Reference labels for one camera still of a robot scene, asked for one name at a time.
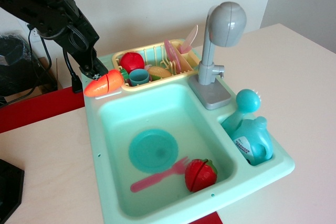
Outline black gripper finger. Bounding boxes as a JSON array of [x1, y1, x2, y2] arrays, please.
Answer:
[[79, 58, 108, 80]]

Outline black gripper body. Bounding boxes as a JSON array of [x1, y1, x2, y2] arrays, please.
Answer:
[[48, 6, 100, 70]]

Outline orange toy carrot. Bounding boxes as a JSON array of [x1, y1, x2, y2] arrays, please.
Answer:
[[83, 69, 124, 97]]

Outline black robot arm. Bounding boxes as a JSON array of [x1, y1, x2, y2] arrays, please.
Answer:
[[1, 0, 108, 80]]

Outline pink toy plate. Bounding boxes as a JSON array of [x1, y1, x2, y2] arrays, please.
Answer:
[[164, 40, 181, 73]]

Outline teal toy plate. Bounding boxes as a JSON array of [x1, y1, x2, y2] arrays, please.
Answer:
[[129, 129, 179, 174]]

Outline red toy tomato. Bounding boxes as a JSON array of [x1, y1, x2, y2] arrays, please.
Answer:
[[120, 52, 145, 73]]

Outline teal toy cup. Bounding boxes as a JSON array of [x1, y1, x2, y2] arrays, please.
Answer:
[[129, 69, 150, 87]]

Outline yellow toy corn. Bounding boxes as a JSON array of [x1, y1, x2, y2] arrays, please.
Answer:
[[148, 66, 172, 79]]

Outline black bag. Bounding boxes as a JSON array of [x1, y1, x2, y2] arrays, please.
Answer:
[[1, 34, 57, 107]]

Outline yellow dish rack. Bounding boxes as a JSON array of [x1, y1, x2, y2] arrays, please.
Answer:
[[111, 39, 200, 91]]

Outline pink toy knife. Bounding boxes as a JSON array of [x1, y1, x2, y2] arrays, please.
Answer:
[[179, 25, 198, 54]]

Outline mint green toy sink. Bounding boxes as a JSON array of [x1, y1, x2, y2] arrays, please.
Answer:
[[84, 75, 295, 223]]

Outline pink toy fork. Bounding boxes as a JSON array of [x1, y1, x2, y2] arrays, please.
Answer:
[[130, 157, 190, 193]]

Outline black base block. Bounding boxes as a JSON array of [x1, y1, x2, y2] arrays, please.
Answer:
[[1, 159, 25, 223]]

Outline grey toy faucet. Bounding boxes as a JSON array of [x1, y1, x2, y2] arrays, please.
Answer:
[[187, 1, 247, 110]]

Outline red toy strawberry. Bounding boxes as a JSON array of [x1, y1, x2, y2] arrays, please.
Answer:
[[185, 159, 217, 193]]

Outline teal dish brush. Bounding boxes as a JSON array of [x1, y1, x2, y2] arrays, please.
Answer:
[[221, 89, 261, 135]]

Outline teal cleanser bottle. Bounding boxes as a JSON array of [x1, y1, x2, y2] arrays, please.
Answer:
[[230, 116, 274, 166]]

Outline black cable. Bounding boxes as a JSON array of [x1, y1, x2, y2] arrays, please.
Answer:
[[61, 48, 84, 94]]

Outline white wall outlet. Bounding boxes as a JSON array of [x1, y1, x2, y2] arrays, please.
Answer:
[[27, 25, 43, 42]]

